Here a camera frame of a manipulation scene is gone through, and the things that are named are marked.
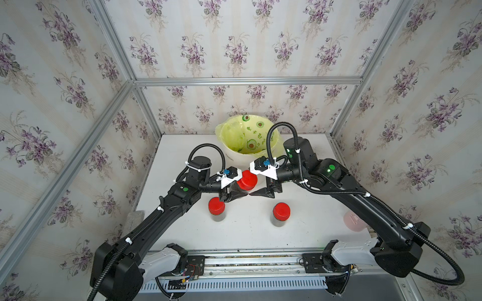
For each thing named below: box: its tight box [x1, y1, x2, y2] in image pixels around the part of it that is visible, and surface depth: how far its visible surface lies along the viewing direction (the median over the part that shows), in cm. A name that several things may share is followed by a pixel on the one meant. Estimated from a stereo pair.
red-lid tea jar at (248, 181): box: [237, 169, 258, 191], surface depth 63 cm
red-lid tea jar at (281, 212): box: [271, 201, 291, 228], surface depth 78 cm
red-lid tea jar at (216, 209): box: [207, 196, 226, 222], surface depth 79 cm
